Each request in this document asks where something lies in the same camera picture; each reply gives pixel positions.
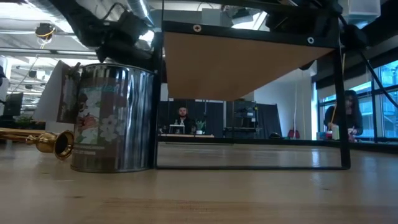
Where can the person at far desk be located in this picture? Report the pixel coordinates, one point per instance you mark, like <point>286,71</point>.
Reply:
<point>183,119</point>

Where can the red object by wall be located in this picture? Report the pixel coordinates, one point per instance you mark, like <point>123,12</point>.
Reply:
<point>293,134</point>

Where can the distant potted plant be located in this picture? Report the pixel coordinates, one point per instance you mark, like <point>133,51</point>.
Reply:
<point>200,126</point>

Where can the wooden shelf riser black frame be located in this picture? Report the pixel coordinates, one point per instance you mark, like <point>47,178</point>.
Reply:
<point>248,65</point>

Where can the black yellow ceiling device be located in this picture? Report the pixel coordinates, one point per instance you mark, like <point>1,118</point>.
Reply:
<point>45,31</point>

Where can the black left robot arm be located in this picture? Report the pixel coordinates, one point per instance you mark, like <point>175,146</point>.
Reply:
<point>84,18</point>

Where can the black curtain partition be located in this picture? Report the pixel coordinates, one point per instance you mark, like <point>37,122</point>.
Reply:
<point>267,121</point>

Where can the pale cylinder container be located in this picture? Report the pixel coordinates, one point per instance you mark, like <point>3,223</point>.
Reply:
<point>335,132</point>

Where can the far wooden desk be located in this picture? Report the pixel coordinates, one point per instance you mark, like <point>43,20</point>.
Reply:
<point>186,135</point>

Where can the floral label candle tin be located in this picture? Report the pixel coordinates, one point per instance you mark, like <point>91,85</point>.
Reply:
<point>112,124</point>

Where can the small white frame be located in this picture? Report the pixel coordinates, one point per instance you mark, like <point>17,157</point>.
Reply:
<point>177,125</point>

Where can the dark computer monitor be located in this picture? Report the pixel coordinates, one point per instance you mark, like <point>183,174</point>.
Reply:
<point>13,104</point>

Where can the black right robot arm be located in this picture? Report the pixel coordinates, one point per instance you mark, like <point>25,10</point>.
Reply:
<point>354,37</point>

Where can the person by window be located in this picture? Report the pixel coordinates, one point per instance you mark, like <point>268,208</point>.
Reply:
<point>353,115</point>

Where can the black equipment rack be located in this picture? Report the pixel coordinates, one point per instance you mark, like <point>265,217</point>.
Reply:
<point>245,116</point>

